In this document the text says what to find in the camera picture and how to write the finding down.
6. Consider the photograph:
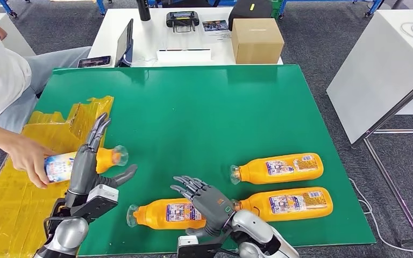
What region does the white floor cable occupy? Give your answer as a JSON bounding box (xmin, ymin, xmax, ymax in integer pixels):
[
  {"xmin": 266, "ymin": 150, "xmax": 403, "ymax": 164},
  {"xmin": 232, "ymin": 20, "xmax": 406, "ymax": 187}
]
[{"xmin": 348, "ymin": 177, "xmax": 413, "ymax": 254}]

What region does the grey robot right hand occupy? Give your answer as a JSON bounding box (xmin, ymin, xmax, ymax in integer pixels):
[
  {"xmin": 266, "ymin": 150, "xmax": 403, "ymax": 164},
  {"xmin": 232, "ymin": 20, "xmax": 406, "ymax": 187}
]
[{"xmin": 170, "ymin": 175, "xmax": 235, "ymax": 238}]

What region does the green plastic crate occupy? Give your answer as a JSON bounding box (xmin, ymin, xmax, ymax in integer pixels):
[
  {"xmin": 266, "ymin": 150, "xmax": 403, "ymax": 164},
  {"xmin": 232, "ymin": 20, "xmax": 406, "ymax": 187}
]
[{"xmin": 270, "ymin": 0, "xmax": 286, "ymax": 20}]

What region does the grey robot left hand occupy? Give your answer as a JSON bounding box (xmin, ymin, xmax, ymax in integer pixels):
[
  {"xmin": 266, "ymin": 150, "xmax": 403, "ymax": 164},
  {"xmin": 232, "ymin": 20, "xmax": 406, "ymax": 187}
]
[{"xmin": 66, "ymin": 113, "xmax": 138, "ymax": 207}]

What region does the printed leaflet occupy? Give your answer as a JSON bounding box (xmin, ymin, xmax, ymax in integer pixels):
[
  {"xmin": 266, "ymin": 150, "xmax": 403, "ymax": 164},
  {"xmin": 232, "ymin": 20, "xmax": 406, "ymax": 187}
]
[{"xmin": 202, "ymin": 20, "xmax": 231, "ymax": 40}]

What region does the thin white charging cable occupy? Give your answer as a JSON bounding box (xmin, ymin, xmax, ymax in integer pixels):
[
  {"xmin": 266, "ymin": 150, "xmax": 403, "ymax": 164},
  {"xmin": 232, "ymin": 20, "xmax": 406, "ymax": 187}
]
[{"xmin": 130, "ymin": 55, "xmax": 158, "ymax": 68}]

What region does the black bag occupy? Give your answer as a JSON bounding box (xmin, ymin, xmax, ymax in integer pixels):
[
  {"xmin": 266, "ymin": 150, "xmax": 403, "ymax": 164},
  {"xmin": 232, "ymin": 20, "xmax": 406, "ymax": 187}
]
[{"xmin": 227, "ymin": 0, "xmax": 274, "ymax": 32}]

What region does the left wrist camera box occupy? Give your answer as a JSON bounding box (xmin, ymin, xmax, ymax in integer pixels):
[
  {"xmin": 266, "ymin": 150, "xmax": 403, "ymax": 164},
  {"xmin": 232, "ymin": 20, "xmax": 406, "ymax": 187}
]
[{"xmin": 69, "ymin": 184, "xmax": 119, "ymax": 224}]

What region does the blue metal rack frame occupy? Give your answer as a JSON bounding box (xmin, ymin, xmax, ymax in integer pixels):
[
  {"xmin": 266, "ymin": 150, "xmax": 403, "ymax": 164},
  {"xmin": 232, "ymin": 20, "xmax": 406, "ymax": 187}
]
[
  {"xmin": 277, "ymin": 0, "xmax": 386, "ymax": 19},
  {"xmin": 0, "ymin": 0, "xmax": 108, "ymax": 18}
]

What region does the black smartphone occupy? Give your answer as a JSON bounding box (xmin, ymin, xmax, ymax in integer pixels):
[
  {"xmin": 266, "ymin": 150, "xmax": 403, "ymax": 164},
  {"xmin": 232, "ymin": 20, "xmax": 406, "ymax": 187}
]
[{"xmin": 77, "ymin": 55, "xmax": 112, "ymax": 69}]

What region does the dark tablet in cover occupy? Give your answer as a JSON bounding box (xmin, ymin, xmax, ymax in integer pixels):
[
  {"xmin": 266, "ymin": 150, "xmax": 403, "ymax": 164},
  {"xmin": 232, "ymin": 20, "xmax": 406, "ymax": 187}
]
[{"xmin": 115, "ymin": 19, "xmax": 134, "ymax": 68}]

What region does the person's right hand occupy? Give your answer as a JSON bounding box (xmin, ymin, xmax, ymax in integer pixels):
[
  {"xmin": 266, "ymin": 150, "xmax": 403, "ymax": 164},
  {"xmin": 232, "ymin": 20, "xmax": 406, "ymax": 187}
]
[{"xmin": 9, "ymin": 137, "xmax": 56, "ymax": 189}]

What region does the yellow taped cardboard sheet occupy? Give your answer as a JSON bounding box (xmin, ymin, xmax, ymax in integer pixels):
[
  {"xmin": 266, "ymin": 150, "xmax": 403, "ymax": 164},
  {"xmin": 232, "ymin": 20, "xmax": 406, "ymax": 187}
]
[{"xmin": 0, "ymin": 95, "xmax": 115, "ymax": 258}]

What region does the white side table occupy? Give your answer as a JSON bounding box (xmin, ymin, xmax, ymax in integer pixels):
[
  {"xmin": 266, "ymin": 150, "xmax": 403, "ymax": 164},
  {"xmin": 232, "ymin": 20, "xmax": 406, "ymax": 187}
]
[{"xmin": 326, "ymin": 9, "xmax": 413, "ymax": 145}]

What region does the person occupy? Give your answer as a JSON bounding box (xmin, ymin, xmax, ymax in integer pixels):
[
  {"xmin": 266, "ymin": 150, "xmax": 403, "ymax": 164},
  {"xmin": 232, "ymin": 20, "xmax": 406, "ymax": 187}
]
[{"xmin": 0, "ymin": 10, "xmax": 92, "ymax": 189}]

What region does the orange detergent bottle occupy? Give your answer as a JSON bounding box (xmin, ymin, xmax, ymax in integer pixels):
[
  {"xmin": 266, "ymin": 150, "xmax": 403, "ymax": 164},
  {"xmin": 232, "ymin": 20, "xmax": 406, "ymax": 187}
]
[
  {"xmin": 126, "ymin": 198, "xmax": 207, "ymax": 231},
  {"xmin": 44, "ymin": 145, "xmax": 129, "ymax": 184},
  {"xmin": 231, "ymin": 187, "xmax": 333, "ymax": 222},
  {"xmin": 229, "ymin": 153, "xmax": 324, "ymax": 185}
]

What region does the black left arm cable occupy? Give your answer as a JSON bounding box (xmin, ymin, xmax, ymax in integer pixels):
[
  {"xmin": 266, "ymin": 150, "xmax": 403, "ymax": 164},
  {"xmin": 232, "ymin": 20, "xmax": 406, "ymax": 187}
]
[{"xmin": 44, "ymin": 214, "xmax": 68, "ymax": 239}]

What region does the black flask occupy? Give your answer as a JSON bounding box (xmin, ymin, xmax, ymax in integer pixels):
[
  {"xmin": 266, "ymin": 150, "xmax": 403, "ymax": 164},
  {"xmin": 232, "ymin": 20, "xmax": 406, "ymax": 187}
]
[{"xmin": 136, "ymin": 0, "xmax": 152, "ymax": 22}]

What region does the long white box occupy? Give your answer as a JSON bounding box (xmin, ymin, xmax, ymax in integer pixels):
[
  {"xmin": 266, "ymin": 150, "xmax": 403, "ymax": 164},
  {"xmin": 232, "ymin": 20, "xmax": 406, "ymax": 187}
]
[{"xmin": 156, "ymin": 49, "xmax": 212, "ymax": 67}]

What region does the black handheld controller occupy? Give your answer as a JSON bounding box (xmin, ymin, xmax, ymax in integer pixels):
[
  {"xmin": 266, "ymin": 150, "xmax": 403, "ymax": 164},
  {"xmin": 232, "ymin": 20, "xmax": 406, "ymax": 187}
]
[{"xmin": 166, "ymin": 11, "xmax": 200, "ymax": 34}]

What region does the brown cardboard box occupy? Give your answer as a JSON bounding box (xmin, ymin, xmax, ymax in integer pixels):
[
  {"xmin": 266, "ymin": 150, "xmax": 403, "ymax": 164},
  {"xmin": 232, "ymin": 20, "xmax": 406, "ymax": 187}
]
[{"xmin": 231, "ymin": 18, "xmax": 285, "ymax": 65}]

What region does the white cabinet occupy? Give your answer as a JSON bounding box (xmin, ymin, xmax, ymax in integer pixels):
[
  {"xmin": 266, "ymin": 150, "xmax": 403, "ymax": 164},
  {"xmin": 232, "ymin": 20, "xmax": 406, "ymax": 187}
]
[{"xmin": 0, "ymin": 12, "xmax": 36, "ymax": 58}]

